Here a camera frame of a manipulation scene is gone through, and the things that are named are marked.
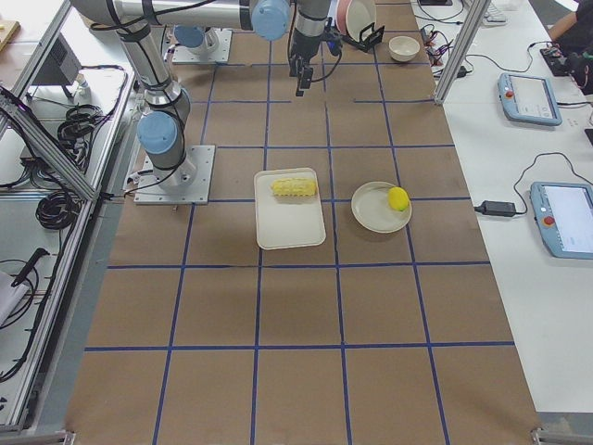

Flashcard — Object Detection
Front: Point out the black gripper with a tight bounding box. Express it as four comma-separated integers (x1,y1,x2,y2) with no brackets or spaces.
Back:
288,30,342,96

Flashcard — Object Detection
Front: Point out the yellow bread loaf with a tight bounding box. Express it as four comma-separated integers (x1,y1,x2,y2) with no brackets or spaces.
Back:
271,177,318,197

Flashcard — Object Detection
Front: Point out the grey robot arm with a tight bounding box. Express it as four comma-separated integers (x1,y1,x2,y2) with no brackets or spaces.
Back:
159,1,334,96
71,1,290,188

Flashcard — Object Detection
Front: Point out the person forearm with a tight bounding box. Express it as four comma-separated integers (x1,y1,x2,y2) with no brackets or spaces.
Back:
549,11,578,42

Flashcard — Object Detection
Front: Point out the pink plate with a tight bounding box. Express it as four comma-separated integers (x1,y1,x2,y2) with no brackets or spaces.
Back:
335,0,351,35

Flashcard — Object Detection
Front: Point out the white plate in rack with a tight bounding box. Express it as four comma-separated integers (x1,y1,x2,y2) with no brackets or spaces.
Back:
346,0,376,41

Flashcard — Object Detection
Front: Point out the cream round plate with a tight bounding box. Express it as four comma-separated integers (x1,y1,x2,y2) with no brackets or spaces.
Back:
351,182,412,234

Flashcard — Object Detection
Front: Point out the black dish rack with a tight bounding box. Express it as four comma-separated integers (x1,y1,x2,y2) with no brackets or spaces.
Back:
342,22,385,53

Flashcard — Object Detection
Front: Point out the cream bowl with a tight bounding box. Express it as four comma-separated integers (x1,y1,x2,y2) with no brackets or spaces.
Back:
388,35,421,63

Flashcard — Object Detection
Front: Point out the cream rectangular tray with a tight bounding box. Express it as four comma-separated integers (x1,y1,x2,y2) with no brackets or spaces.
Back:
254,167,326,250

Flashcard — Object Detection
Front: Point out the yellow lemon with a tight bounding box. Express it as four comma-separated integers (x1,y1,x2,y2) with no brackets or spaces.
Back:
387,186,410,211

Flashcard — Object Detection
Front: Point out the upper teach pendant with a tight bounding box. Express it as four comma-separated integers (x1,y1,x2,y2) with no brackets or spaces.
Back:
498,72,562,126

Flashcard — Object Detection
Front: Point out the teach pendant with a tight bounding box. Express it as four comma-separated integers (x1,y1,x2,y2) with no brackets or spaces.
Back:
498,72,562,126
530,182,593,260

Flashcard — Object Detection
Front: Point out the black power adapter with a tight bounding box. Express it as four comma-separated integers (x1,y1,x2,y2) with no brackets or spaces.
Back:
474,200,517,218

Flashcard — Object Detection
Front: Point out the lower teach pendant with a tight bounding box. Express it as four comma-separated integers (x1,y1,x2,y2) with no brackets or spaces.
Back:
530,182,593,260

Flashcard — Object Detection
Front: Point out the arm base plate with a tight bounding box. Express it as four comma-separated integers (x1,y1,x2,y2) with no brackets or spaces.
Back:
171,28,233,65
133,145,215,205

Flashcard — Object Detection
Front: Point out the aluminium frame post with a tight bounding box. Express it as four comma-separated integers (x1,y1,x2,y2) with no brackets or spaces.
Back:
434,0,490,105

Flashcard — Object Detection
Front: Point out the black coiled cable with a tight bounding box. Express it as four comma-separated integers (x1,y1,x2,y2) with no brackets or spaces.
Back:
35,190,78,231

